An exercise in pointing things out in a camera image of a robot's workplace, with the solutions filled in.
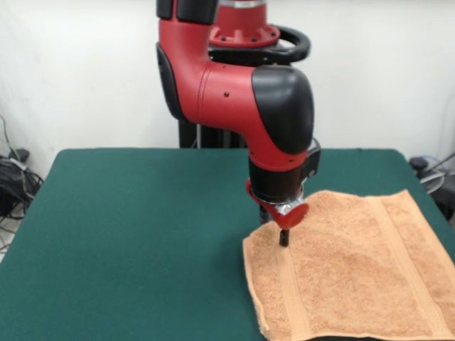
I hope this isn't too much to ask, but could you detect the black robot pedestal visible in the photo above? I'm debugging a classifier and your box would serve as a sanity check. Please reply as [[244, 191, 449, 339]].
[[177, 23, 312, 149]]

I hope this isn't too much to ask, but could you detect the dark green table cloth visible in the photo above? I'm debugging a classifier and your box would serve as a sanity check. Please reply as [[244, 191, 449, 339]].
[[0, 148, 455, 341]]

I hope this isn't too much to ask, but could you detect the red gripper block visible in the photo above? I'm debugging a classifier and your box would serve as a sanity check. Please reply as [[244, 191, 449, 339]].
[[247, 180, 309, 248]]

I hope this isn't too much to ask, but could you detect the orange-brown terry towel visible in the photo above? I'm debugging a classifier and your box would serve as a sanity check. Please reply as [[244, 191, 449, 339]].
[[242, 189, 455, 341]]

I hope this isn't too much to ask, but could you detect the black cable bundle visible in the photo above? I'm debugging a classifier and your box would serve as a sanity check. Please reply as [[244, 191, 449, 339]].
[[0, 113, 44, 253]]

